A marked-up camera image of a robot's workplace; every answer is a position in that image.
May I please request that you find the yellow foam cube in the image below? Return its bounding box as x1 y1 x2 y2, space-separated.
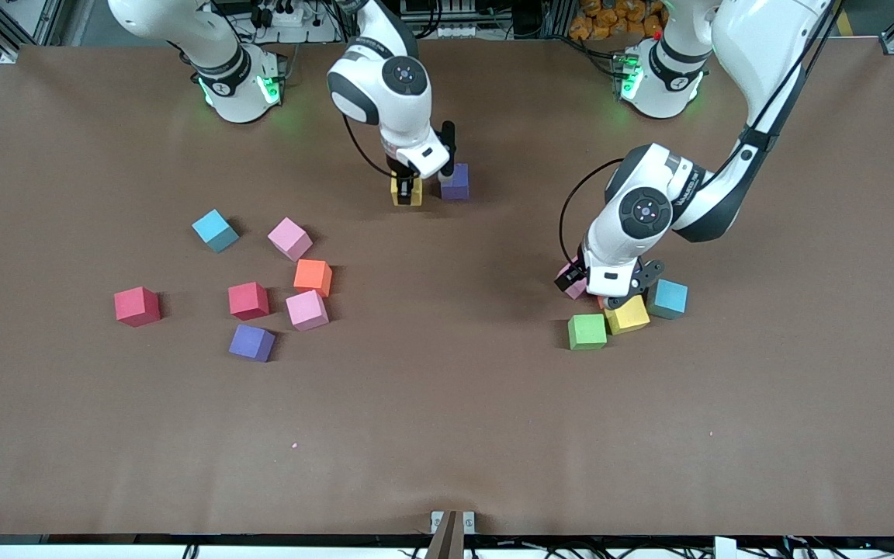
605 295 651 335
390 175 423 207

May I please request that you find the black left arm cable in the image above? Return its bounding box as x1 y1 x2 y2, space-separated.
558 0 844 270

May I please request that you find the purple foam cube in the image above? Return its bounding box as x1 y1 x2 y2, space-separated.
229 324 276 363
439 162 470 202

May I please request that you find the brown wooden strip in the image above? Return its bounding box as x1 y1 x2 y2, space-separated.
424 510 465 559

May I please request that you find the pink foam cube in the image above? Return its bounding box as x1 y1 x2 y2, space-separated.
268 217 314 262
286 290 330 332
558 259 590 301

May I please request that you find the green foam cube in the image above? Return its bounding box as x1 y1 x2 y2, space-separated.
568 314 608 351

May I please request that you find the pile of orange items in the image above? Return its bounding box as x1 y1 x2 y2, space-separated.
569 0 665 41

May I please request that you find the white power strip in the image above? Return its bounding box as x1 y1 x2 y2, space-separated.
249 2 306 29

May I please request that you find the blue foam cube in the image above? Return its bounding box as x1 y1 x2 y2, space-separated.
192 209 240 253
646 279 689 320

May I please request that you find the red foam cube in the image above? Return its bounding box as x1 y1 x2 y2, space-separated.
228 282 271 321
114 286 162 328

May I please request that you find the small metal bracket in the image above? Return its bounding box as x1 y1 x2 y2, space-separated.
430 510 476 536

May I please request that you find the brown table cover sheet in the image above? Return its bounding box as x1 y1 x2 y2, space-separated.
0 37 894 536

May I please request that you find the aluminium frame post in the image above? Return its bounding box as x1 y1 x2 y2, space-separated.
544 0 576 38

